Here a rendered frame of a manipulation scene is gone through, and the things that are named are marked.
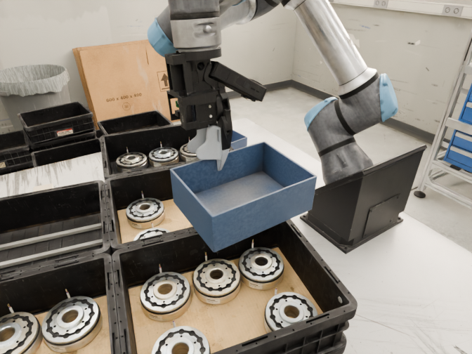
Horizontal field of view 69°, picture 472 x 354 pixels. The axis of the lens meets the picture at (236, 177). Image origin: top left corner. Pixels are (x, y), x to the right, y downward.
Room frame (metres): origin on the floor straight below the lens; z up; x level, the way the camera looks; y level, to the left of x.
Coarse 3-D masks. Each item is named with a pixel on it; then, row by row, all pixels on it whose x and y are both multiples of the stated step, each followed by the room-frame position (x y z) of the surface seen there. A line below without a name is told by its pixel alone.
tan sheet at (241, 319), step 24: (288, 264) 0.58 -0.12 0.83; (192, 288) 0.51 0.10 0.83; (240, 288) 0.51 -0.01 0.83; (288, 288) 0.51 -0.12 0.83; (192, 312) 0.45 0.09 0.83; (216, 312) 0.45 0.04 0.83; (240, 312) 0.45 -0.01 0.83; (264, 312) 0.45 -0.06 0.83; (144, 336) 0.39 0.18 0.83; (216, 336) 0.39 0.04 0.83; (240, 336) 0.39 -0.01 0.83
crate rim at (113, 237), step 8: (168, 168) 0.86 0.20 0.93; (120, 176) 0.81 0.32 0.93; (128, 176) 0.81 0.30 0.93; (136, 176) 0.82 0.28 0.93; (112, 208) 0.67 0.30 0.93; (112, 216) 0.63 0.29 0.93; (112, 224) 0.62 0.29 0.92; (112, 232) 0.58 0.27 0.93; (168, 232) 0.58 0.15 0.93; (176, 232) 0.58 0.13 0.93; (184, 232) 0.58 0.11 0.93; (112, 240) 0.55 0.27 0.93; (136, 240) 0.55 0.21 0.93; (144, 240) 0.55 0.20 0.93; (152, 240) 0.55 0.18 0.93; (112, 248) 0.53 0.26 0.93; (120, 248) 0.53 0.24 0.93
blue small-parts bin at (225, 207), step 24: (264, 144) 0.60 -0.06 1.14; (192, 168) 0.52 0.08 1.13; (216, 168) 0.54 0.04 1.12; (240, 168) 0.57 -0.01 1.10; (264, 168) 0.60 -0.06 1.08; (288, 168) 0.54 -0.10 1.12; (192, 192) 0.43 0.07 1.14; (216, 192) 0.52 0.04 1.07; (240, 192) 0.52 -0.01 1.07; (264, 192) 0.52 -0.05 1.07; (288, 192) 0.45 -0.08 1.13; (312, 192) 0.48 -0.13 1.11; (192, 216) 0.43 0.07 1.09; (216, 216) 0.38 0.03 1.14; (240, 216) 0.40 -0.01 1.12; (264, 216) 0.42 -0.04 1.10; (288, 216) 0.45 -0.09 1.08; (216, 240) 0.38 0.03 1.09; (240, 240) 0.40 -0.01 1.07
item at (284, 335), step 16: (288, 224) 0.61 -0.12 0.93; (160, 240) 0.55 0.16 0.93; (176, 240) 0.55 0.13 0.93; (304, 240) 0.55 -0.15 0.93; (112, 256) 0.50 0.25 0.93; (320, 256) 0.50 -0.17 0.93; (336, 288) 0.43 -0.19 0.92; (352, 304) 0.39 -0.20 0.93; (304, 320) 0.36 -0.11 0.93; (320, 320) 0.36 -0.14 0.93; (336, 320) 0.36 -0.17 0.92; (128, 336) 0.33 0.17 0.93; (272, 336) 0.33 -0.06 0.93; (288, 336) 0.33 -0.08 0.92; (304, 336) 0.34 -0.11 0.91; (128, 352) 0.31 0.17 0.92; (224, 352) 0.30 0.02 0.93; (240, 352) 0.30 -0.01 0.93; (256, 352) 0.31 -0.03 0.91
